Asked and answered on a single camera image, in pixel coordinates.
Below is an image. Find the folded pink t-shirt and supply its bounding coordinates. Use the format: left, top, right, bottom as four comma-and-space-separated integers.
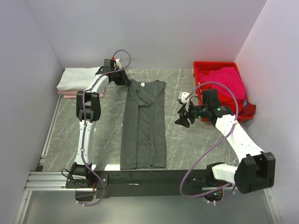
58, 88, 106, 98

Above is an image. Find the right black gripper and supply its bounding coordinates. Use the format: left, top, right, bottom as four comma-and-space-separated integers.
175, 100, 209, 128

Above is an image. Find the red plastic bin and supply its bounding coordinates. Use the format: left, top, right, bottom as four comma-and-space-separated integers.
193, 61, 256, 122

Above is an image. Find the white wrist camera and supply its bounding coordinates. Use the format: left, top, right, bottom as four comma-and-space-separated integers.
112, 57, 122, 70
178, 91, 190, 105

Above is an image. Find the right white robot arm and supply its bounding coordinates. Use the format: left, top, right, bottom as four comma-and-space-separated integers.
175, 89, 276, 194

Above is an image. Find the red t-shirt in bin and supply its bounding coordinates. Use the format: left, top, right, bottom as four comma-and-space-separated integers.
198, 70, 257, 117

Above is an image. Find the aluminium frame rail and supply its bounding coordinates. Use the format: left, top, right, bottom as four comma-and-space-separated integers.
13, 95, 282, 224

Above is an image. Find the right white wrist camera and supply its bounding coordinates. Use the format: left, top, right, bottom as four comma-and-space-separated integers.
178, 91, 190, 105

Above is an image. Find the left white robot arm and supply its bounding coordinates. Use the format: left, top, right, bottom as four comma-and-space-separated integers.
67, 57, 130, 188

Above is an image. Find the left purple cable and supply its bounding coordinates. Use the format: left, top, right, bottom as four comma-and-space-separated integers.
80, 49, 132, 207

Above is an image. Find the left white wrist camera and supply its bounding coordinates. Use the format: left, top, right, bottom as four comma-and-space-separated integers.
112, 57, 122, 70

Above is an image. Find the magenta t-shirt in bin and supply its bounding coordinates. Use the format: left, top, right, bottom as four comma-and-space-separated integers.
196, 67, 246, 100

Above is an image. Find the dark grey t-shirt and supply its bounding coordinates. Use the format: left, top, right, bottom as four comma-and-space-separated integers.
120, 80, 166, 170

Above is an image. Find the folded white t-shirt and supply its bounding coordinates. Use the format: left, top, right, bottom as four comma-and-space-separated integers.
57, 67, 100, 91

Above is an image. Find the black base crossbar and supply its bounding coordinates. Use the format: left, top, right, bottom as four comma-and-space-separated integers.
65, 169, 226, 198

